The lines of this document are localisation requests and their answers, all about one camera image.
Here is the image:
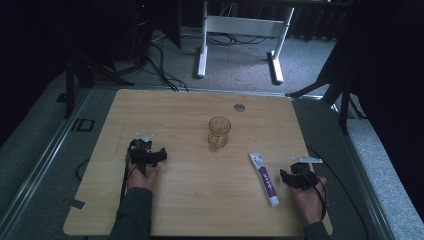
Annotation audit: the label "aluminium floor rail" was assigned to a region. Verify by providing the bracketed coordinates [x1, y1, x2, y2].
[0, 87, 92, 235]
[328, 99, 398, 240]

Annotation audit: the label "hand-held gripper cable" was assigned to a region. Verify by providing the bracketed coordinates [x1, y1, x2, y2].
[119, 153, 138, 203]
[299, 145, 370, 240]

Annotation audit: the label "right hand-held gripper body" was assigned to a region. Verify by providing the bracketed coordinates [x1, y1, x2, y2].
[287, 154, 324, 192]

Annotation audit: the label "left hand-held gripper cable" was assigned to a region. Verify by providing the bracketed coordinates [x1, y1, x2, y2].
[119, 153, 138, 203]

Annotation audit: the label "clear glass cup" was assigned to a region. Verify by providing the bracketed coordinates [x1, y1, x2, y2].
[207, 115, 232, 153]

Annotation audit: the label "black tripod stand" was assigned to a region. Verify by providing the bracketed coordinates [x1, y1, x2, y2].
[63, 58, 135, 120]

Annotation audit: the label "black rectangular floor bracket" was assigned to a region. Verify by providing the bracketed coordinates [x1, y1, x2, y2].
[70, 117, 96, 133]

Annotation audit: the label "black computer tower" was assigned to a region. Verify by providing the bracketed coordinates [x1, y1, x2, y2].
[129, 0, 155, 62]

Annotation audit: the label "black metal stand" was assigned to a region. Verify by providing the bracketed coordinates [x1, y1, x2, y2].
[285, 39, 368, 136]

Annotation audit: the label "right hand-held gripper cable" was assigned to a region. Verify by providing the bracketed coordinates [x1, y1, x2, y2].
[299, 145, 370, 240]

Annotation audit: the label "grey tape piece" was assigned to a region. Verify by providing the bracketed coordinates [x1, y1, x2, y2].
[62, 197, 86, 211]

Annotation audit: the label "black cables under desk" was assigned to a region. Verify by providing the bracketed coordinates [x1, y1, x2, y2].
[181, 32, 268, 47]

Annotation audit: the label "white desk frame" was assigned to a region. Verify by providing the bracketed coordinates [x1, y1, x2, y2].
[195, 0, 296, 85]

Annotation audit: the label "person's right hand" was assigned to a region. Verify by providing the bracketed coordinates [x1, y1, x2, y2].
[292, 175, 330, 226]

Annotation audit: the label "person's left hand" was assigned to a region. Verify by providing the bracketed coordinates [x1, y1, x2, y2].
[125, 156, 161, 193]

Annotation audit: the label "white purple toothpaste tube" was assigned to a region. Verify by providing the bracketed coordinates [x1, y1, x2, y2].
[248, 152, 281, 208]

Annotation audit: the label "black floor cables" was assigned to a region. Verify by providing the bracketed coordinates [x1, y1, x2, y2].
[145, 42, 190, 93]

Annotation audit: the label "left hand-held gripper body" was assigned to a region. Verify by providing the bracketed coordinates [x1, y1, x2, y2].
[128, 132, 160, 176]

